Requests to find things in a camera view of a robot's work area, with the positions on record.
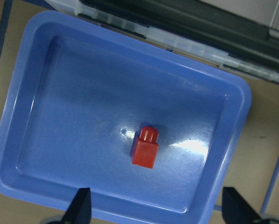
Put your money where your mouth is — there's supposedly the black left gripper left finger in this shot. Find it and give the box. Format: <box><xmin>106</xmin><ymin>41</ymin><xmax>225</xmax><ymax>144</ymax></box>
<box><xmin>60</xmin><ymin>188</ymin><xmax>91</xmax><ymax>224</ymax></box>

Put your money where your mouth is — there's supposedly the clear plastic storage box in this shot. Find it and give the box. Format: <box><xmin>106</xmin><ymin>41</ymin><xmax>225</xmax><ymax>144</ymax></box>
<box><xmin>47</xmin><ymin>0</ymin><xmax>279</xmax><ymax>84</ymax></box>

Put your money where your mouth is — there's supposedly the blue plastic tray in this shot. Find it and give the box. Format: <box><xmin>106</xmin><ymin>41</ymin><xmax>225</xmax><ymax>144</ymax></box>
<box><xmin>0</xmin><ymin>11</ymin><xmax>251</xmax><ymax>224</ymax></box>

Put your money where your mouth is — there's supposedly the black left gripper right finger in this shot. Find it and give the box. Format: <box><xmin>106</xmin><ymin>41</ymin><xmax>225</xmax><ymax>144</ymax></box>
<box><xmin>222</xmin><ymin>186</ymin><xmax>278</xmax><ymax>224</ymax></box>

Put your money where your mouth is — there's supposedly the black box latch handle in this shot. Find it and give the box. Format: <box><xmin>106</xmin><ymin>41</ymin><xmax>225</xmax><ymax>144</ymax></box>
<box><xmin>82</xmin><ymin>0</ymin><xmax>279</xmax><ymax>72</ymax></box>

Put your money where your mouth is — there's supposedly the red block with stud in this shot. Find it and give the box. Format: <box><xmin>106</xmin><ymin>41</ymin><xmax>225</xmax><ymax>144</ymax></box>
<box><xmin>132</xmin><ymin>126</ymin><xmax>159</xmax><ymax>169</ymax></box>

